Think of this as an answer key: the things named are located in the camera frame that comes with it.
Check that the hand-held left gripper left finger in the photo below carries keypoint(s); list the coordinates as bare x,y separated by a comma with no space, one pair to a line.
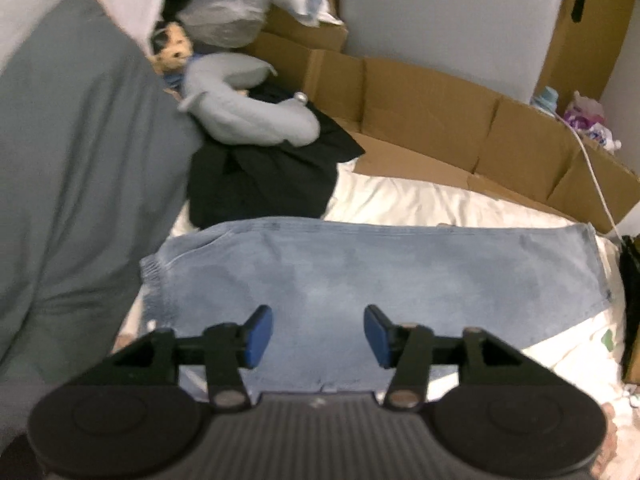
257,336

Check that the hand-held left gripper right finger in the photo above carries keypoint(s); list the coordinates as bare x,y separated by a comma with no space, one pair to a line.
377,336

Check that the faded blue jeans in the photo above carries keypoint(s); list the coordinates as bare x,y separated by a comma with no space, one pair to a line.
325,270

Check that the cream bear-print bed sheet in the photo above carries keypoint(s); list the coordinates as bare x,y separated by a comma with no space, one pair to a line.
425,200

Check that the grey neck pillow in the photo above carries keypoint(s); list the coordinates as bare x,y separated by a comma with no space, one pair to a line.
240,115

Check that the flattened cardboard sheet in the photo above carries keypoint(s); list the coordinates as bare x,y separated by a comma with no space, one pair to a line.
425,110

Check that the grey blanket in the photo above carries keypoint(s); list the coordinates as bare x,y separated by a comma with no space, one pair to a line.
75,160

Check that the pale blue bottle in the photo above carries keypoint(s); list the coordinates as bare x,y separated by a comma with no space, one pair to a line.
546,99

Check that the dark-haired doll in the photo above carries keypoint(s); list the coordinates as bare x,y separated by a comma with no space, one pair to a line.
172,47

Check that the clear plastic bag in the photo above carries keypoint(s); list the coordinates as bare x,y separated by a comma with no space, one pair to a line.
225,15

